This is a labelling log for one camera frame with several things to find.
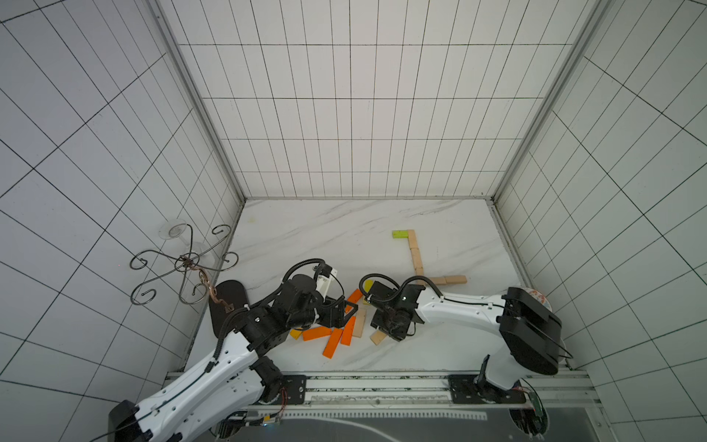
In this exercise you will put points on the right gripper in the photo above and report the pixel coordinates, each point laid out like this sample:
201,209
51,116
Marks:
387,319

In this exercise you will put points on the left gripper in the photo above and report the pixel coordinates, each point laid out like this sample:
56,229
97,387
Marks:
330,304

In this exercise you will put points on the natural block diagonal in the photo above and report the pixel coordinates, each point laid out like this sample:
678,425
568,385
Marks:
378,337
412,239

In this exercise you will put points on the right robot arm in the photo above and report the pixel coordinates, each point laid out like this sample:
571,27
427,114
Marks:
521,318

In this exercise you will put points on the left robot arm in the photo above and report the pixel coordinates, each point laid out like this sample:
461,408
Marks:
239,373

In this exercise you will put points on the orange block upper diagonal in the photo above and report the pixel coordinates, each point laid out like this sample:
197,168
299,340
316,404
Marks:
355,297

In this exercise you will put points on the natural block beside orange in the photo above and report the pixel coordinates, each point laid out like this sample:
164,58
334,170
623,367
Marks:
360,323

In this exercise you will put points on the orange block upright middle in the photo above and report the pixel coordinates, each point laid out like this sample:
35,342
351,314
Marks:
348,333

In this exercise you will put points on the long orange block bottom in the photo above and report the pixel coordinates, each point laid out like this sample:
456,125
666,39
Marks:
332,344

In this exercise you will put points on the orange block lying horizontal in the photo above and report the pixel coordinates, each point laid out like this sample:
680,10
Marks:
316,333

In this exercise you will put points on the dark oval stand base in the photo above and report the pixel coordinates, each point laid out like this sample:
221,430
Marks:
229,296

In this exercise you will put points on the patterned red blue plate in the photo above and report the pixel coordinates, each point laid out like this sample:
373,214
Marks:
540,297

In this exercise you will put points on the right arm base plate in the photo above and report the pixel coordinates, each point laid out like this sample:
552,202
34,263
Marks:
467,389

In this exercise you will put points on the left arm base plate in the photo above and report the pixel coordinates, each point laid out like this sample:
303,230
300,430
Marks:
288,389

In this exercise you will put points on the ornate metal wire stand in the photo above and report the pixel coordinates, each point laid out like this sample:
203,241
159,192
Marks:
190,262

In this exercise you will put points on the electronics board with wires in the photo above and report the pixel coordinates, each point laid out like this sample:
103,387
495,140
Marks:
238,420

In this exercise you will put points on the aluminium mounting rail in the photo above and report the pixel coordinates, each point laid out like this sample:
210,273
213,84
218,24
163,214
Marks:
382,394

